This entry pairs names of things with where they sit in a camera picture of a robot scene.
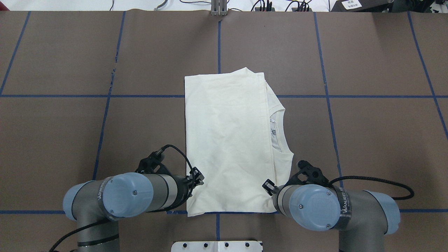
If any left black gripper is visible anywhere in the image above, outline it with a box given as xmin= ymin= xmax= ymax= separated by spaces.
xmin=135 ymin=149 xmax=204 ymax=196

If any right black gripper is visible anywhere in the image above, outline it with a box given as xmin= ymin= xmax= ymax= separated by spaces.
xmin=262 ymin=160 xmax=330 ymax=196

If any cream long-sleeve cat shirt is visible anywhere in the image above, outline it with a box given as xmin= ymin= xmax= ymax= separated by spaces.
xmin=184 ymin=67 xmax=293 ymax=217

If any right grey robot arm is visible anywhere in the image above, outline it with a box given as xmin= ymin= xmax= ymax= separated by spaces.
xmin=263 ymin=160 xmax=401 ymax=252

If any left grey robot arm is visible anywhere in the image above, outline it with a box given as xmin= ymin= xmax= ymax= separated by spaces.
xmin=50 ymin=145 xmax=204 ymax=252

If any black box with label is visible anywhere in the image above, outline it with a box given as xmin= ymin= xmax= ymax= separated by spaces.
xmin=330 ymin=0 xmax=394 ymax=13

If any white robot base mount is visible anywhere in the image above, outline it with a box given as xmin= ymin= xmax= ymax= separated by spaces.
xmin=171 ymin=240 xmax=264 ymax=252

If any aluminium frame post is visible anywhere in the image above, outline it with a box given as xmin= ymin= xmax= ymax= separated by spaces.
xmin=211 ymin=0 xmax=228 ymax=16

